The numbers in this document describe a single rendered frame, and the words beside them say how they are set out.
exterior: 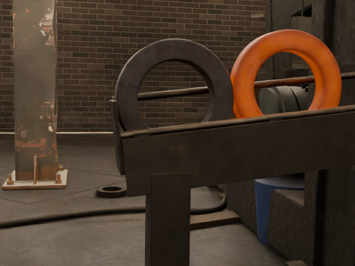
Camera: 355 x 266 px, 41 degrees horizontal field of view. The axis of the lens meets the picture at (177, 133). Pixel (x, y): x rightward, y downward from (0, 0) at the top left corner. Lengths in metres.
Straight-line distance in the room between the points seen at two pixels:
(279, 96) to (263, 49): 1.34
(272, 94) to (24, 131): 1.75
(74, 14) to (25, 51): 3.65
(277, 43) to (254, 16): 6.56
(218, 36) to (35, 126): 4.35
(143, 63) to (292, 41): 0.24
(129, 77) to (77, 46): 6.10
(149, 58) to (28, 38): 2.56
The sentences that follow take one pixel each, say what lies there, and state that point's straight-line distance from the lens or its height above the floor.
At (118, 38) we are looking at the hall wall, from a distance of 6.84.
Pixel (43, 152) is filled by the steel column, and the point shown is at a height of 0.22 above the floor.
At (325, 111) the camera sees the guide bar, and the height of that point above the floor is 0.62.
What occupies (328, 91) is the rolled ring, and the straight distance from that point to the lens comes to 0.81.
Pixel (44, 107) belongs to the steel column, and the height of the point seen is 0.51.
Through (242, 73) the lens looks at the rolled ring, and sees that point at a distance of 0.75.
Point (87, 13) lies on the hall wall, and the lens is 6.86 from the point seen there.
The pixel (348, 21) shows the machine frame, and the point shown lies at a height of 0.85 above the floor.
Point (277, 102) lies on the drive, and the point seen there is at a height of 0.60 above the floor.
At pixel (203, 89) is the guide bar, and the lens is 0.79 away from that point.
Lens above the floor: 0.65
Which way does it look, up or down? 5 degrees down
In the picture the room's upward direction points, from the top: 1 degrees clockwise
